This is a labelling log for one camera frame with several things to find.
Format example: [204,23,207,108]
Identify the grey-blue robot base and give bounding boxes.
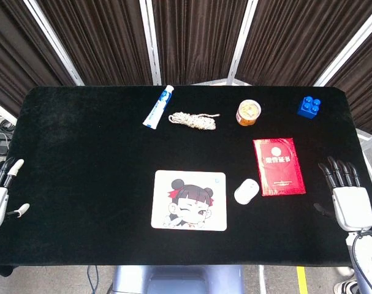
[110,265,246,294]

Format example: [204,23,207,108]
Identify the black velvet table cloth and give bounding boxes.
[0,85,372,277]

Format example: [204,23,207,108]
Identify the clear jar of rubber bands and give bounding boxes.
[235,99,262,127]

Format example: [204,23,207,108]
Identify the red certificate booklet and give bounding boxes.
[252,137,307,197]

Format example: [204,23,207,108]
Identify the black floor cables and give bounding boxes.
[0,111,17,163]

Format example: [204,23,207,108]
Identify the white computer mouse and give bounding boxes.
[233,178,260,205]

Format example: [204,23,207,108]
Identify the beige rope bundle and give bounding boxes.
[168,111,221,130]

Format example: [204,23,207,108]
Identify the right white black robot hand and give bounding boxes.
[313,156,372,232]

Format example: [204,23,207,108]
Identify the blue white toothpaste tube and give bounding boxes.
[142,85,175,128]

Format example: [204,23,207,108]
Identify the white black sneaker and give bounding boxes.
[333,277,359,294]

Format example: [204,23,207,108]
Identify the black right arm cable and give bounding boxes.
[352,230,372,294]

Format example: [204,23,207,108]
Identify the cartoon girl mouse pad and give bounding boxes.
[150,170,228,232]

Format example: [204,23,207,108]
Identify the blue building block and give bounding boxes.
[297,96,322,119]

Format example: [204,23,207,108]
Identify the blue floor cable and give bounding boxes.
[86,265,100,294]

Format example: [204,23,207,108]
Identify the white metal frame post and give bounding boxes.
[226,0,259,86]
[313,2,372,88]
[139,0,162,86]
[22,0,85,86]

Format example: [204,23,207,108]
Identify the brown pleated curtain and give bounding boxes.
[325,18,372,136]
[35,0,153,86]
[0,0,76,118]
[234,0,372,87]
[151,0,249,86]

